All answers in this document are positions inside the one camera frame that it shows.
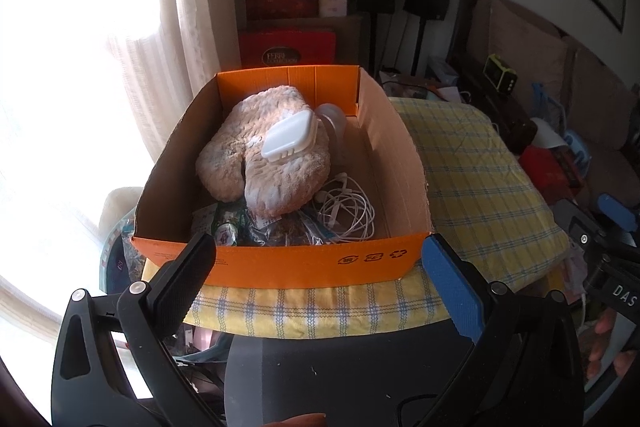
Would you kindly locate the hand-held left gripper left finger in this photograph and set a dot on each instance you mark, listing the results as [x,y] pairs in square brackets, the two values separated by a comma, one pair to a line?
[185,277]

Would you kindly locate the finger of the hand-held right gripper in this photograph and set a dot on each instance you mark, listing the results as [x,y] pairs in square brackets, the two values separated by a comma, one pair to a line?
[620,212]
[575,227]

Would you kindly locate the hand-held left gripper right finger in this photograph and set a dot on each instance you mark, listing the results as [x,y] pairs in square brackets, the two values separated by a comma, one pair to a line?
[450,287]

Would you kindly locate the small jelly cup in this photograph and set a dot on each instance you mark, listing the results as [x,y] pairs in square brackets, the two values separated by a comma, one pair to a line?
[227,234]

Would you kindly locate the green white packet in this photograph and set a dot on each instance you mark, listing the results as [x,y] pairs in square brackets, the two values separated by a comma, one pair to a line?
[210,219]

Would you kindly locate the clear bag of grain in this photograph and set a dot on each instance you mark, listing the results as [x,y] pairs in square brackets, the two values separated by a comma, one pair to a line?
[295,232]

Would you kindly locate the orange cardboard box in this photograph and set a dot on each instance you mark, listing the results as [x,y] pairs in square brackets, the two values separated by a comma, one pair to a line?
[380,147]

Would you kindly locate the white square plastic case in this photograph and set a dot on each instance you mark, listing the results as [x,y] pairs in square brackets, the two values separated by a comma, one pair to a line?
[290,137]

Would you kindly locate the clear plastic cup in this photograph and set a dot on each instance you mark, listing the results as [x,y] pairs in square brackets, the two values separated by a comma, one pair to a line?
[332,122]

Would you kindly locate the person's right hand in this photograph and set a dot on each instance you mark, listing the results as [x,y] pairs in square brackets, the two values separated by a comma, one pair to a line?
[602,357]

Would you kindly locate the person's left hand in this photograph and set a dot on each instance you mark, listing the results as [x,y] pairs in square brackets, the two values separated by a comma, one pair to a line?
[300,421]

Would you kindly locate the red box dark band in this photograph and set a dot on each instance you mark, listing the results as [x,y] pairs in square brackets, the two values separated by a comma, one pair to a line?
[545,172]

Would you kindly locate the dark plastic bag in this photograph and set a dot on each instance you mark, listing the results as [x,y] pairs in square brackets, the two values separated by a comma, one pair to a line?
[122,257]

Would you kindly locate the white curved plastic shell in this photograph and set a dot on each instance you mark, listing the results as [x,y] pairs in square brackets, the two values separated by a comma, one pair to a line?
[547,134]

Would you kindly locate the beige cushion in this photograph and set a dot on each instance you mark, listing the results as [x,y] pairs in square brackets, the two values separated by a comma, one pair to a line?
[120,204]

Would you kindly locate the yellow checked tablecloth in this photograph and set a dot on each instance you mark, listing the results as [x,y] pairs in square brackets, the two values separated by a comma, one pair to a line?
[475,187]

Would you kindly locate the brown sofa cushion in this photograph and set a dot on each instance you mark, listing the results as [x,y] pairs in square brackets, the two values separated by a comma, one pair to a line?
[525,47]
[600,97]

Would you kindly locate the green black radio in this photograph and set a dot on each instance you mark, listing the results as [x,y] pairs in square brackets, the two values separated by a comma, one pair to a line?
[500,74]

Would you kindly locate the blue white carton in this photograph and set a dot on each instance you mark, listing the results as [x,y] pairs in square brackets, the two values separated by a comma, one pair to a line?
[442,69]

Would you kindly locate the clear bin of clutter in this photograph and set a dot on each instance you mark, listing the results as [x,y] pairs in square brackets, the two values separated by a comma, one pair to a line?
[410,84]

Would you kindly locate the brown sofa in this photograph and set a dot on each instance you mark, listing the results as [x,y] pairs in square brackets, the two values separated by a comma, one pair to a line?
[465,37]

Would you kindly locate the black speaker stand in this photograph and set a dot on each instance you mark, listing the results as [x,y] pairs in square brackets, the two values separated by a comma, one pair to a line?
[418,47]

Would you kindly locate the red chocolate gift bag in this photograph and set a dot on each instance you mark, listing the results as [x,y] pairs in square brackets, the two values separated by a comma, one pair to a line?
[285,47]

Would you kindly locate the white curtain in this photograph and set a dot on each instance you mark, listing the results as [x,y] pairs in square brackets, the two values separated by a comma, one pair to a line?
[190,7]

